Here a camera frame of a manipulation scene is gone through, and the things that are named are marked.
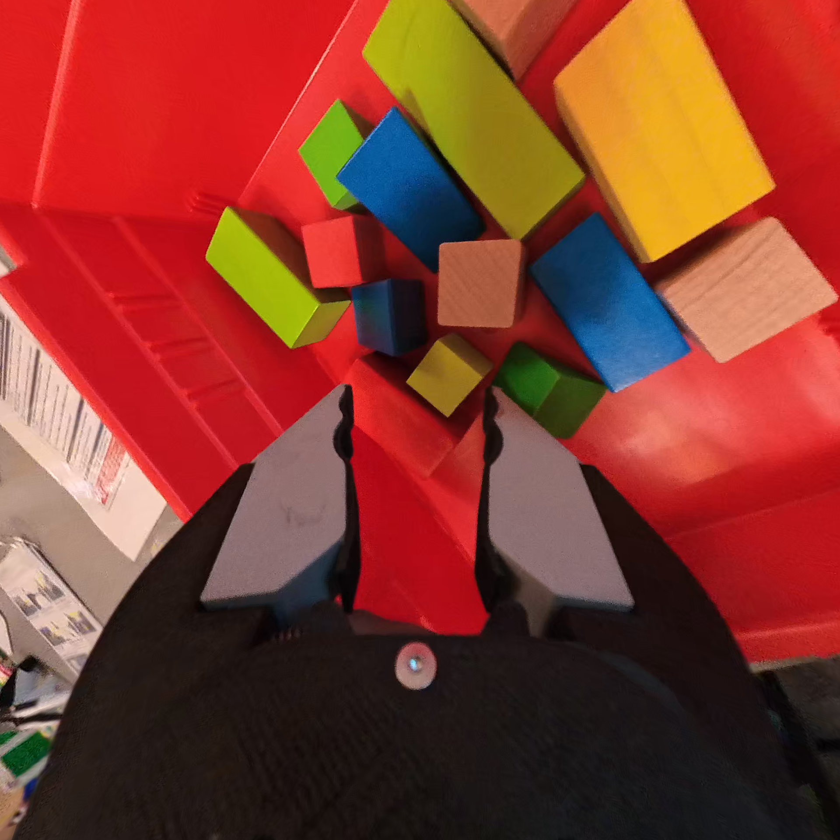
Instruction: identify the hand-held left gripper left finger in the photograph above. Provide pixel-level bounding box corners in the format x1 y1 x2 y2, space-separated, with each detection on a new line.
199 385 362 613

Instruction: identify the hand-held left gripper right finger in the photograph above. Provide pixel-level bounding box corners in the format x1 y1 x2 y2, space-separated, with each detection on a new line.
476 387 635 618

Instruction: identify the dark green wooden cube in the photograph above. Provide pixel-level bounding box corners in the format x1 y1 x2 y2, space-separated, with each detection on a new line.
492 341 608 441

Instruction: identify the long red wooden block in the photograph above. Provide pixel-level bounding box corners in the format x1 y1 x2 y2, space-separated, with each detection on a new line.
343 354 483 479

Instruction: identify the lime green wooden cube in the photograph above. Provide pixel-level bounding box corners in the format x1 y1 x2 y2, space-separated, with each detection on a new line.
406 332 494 419

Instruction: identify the long blue wooden block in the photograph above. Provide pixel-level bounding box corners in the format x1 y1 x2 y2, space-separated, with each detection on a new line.
529 212 692 393
336 107 488 274

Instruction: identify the natural wooden cube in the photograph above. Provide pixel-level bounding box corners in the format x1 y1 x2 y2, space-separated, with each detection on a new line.
437 238 528 330
655 217 840 364

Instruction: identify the red plastic bin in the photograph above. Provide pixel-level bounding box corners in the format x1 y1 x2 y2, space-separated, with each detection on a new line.
0 0 840 664

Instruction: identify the blue wooden cube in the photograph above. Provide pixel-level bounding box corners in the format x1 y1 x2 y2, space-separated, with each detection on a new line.
351 277 429 357

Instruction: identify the paper sheet with red print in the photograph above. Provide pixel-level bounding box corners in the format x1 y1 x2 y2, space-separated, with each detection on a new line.
0 295 168 562

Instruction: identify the paper sheet with picture grid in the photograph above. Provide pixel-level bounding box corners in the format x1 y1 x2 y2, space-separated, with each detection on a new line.
0 537 104 665

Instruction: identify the red wooden cube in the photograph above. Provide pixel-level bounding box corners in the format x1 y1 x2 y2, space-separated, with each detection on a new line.
301 213 387 291

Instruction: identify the green toy brick plate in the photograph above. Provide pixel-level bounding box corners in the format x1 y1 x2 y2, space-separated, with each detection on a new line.
0 728 55 780

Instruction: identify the bright green wooden block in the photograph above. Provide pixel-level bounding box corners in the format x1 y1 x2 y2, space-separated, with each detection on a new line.
297 98 375 212

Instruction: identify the yellow wooden block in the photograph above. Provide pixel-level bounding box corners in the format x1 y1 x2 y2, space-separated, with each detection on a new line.
553 0 777 265

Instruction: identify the natural wooden block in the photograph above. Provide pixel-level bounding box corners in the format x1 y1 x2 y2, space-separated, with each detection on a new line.
453 0 580 83

